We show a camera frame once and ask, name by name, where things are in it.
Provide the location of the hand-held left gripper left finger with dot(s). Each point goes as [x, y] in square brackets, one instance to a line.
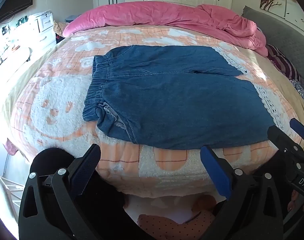
[88, 167]

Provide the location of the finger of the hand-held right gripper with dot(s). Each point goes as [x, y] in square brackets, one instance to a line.
[299, 129]
[279, 136]

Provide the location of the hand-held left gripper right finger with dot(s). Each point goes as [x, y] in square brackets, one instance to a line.
[214, 170]

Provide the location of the blue denim pants lace hem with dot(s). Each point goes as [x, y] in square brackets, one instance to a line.
[179, 100]

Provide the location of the person's right hand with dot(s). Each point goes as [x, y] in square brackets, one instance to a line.
[296, 203]

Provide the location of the blue floral cloth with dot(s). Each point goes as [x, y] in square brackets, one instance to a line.
[301, 90]

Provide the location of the beige bed sheet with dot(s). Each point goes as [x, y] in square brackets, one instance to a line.
[276, 80]

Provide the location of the purple striped pillow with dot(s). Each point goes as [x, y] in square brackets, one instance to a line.
[281, 60]

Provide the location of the orange polka dot garment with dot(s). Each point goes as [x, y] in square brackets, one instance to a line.
[167, 227]

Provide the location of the orange plaid bear blanket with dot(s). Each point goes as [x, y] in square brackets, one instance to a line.
[54, 100]

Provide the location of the small pink cloth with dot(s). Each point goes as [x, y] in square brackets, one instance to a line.
[9, 147]

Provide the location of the grey quilted cover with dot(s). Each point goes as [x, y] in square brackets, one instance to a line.
[286, 42]

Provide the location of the white chair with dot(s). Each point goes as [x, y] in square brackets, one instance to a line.
[23, 53]

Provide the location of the white drawer cabinet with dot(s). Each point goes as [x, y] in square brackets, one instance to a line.
[46, 22]

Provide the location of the pink duvet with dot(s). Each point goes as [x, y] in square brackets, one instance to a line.
[154, 12]

